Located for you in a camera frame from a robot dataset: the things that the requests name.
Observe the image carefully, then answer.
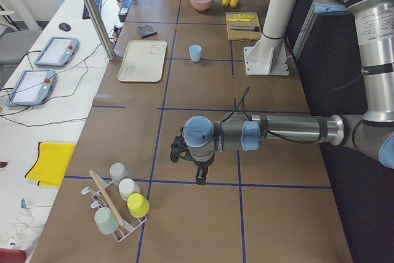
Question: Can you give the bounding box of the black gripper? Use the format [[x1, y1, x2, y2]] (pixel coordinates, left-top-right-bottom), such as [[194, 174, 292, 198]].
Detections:
[[170, 127, 209, 185]]

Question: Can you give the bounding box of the light blue plastic cup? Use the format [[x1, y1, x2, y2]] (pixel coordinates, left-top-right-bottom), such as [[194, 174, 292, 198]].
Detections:
[[189, 44, 202, 62]]

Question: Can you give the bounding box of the yellow cup on rack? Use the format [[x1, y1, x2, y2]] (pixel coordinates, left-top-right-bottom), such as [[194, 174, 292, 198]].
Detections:
[[127, 193, 150, 218]]

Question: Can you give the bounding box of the white cup on rack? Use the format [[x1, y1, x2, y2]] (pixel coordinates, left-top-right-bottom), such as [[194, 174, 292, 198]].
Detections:
[[118, 178, 140, 201]]

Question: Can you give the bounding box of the grey cup on rack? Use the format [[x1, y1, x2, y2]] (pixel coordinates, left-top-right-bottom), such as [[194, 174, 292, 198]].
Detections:
[[110, 163, 131, 186]]

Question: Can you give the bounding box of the green cup on rack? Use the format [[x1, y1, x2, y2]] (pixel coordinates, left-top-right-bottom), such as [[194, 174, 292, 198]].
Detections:
[[94, 207, 119, 235]]

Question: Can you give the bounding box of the lower whole lemon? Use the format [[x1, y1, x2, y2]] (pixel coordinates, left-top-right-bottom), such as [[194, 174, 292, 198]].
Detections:
[[222, 0, 230, 7]]

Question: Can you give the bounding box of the whole lemon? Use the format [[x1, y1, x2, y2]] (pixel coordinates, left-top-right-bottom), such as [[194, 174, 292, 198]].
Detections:
[[222, 0, 230, 7], [230, 0, 239, 9]]

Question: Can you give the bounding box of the upper whole lemon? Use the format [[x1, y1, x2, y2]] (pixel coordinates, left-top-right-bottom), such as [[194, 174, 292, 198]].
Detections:
[[230, 0, 239, 9]]

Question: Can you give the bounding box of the yellow plastic knife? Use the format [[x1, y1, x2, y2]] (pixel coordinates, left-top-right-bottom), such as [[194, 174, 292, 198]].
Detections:
[[227, 18, 252, 23]]

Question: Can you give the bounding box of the steel muddler black tip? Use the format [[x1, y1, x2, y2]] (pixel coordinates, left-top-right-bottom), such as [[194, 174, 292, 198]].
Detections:
[[230, 25, 260, 32]]

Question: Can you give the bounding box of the wooden cutting board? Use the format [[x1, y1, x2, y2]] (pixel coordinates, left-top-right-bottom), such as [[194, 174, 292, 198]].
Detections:
[[225, 12, 262, 41]]

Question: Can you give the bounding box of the grey folded cloth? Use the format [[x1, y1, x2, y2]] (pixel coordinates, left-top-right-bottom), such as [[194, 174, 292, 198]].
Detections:
[[137, 25, 157, 39]]

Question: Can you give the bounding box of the cream bear tray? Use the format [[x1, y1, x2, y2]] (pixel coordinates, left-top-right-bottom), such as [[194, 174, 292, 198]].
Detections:
[[117, 40, 167, 83]]

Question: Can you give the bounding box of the wooden stick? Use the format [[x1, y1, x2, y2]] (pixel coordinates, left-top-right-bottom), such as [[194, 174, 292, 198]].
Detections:
[[89, 170, 126, 227]]

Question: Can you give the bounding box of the black keyboard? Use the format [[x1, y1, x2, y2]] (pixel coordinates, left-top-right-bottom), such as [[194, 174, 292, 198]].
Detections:
[[81, 0, 103, 20]]

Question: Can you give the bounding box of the black computer mouse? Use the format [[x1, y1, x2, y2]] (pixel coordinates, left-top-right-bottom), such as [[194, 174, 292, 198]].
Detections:
[[58, 22, 71, 32]]

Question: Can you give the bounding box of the yellow cloth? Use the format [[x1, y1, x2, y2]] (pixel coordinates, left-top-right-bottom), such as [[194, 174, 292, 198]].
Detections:
[[25, 142, 76, 187]]

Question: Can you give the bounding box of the upper teach pendant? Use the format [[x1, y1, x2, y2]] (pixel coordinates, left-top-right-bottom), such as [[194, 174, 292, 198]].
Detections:
[[34, 36, 79, 68]]

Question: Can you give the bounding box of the teach pendant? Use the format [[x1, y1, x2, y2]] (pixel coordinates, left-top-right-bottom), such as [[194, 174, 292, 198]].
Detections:
[[34, 36, 79, 68], [6, 69, 56, 107]]

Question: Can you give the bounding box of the lower teach pendant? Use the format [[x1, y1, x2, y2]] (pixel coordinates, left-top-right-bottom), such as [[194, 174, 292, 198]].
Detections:
[[6, 69, 56, 107]]

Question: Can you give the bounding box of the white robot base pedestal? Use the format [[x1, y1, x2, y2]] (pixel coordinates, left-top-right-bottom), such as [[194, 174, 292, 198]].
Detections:
[[244, 0, 296, 76]]

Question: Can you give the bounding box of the white wire cup rack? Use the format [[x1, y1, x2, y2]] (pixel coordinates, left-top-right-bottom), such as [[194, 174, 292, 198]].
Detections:
[[81, 179, 147, 243]]

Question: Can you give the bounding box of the aluminium frame post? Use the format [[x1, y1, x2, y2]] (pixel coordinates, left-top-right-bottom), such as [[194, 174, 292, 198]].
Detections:
[[83, 0, 116, 61]]

